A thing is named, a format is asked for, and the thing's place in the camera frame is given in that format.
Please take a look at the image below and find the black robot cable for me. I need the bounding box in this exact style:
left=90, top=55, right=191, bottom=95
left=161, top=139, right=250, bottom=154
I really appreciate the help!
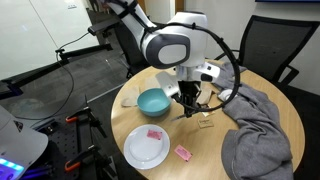
left=109, top=0, right=242, bottom=114

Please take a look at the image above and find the black clamp with orange handle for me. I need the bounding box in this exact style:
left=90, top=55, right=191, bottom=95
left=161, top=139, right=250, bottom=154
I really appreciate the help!
left=64, top=105, right=108, bottom=138
left=64, top=144, right=118, bottom=180

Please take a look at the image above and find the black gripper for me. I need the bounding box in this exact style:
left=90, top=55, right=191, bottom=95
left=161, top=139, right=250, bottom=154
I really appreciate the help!
left=175, top=79, right=203, bottom=118

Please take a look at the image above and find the black mesh office chair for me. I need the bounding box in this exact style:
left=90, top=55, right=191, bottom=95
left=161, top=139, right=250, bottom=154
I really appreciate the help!
left=214, top=14, right=320, bottom=84

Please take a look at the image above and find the white device with blue lights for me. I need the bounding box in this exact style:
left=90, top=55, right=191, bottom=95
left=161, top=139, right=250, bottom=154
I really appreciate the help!
left=0, top=104, right=50, bottom=180

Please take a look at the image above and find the brown sugar packet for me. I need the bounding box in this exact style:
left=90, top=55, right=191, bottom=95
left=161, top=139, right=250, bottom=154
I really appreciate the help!
left=197, top=118, right=215, bottom=129

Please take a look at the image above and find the pink sweetener packet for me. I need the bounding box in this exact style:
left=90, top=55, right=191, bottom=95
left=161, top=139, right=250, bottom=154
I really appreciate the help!
left=146, top=129, right=163, bottom=141
left=174, top=144, right=193, bottom=163

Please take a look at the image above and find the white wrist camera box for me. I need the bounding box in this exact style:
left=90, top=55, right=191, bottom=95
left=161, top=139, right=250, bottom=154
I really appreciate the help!
left=154, top=71, right=182, bottom=98

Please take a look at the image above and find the folded brown paper napkin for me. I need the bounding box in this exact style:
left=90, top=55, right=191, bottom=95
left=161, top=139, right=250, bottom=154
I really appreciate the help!
left=195, top=83, right=214, bottom=106

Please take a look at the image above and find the teal bowl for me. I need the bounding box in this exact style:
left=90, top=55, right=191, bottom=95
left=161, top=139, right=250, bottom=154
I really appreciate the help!
left=136, top=87, right=173, bottom=118

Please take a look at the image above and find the flat brown paper napkin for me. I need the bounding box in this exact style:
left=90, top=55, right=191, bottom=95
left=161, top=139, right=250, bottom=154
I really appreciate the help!
left=120, top=84, right=141, bottom=108

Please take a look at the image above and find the thin black floor cable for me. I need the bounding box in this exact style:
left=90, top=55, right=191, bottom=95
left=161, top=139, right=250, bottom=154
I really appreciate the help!
left=13, top=31, right=91, bottom=122

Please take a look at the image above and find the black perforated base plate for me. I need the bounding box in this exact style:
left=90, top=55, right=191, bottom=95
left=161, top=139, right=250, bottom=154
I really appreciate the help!
left=29, top=114, right=101, bottom=180

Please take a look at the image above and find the grey hoodie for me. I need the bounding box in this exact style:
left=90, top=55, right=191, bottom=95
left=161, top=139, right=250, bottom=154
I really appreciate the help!
left=213, top=61, right=294, bottom=180

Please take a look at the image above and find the black boom stand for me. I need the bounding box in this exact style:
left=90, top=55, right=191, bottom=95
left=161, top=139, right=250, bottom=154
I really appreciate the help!
left=0, top=43, right=114, bottom=101

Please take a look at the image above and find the white rolled sock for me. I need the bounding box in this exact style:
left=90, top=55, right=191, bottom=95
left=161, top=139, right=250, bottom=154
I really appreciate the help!
left=218, top=88, right=238, bottom=103

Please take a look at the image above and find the white round plate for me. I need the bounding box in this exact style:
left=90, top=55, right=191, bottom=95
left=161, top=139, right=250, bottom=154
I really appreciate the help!
left=123, top=124, right=171, bottom=170

